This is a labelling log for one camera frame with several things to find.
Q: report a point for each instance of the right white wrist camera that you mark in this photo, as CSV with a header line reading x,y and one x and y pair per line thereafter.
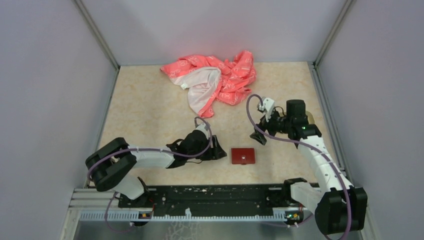
x,y
266,106

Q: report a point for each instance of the beige oval card tray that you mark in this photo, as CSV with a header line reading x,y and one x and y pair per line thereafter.
x,y
310,117

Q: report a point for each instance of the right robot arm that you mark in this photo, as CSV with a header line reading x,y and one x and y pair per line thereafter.
x,y
338,206

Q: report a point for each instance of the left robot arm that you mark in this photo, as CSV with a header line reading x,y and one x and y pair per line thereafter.
x,y
109,167

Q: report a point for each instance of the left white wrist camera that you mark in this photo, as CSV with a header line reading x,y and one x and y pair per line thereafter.
x,y
205,129

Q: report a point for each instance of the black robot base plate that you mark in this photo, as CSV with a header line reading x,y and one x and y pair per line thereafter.
x,y
234,200

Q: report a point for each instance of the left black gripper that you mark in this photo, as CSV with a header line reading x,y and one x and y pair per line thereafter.
x,y
215,152

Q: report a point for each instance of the pink and white cloth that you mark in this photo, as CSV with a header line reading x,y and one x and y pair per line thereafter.
x,y
208,79

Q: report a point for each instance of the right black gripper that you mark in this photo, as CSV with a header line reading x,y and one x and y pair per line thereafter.
x,y
265,125

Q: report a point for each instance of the aluminium front frame rail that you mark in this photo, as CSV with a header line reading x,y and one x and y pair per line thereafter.
x,y
104,205

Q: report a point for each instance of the red card holder wallet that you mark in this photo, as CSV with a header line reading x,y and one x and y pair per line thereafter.
x,y
243,156

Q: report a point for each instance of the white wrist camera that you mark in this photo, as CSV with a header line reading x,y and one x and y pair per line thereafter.
x,y
266,106
205,129

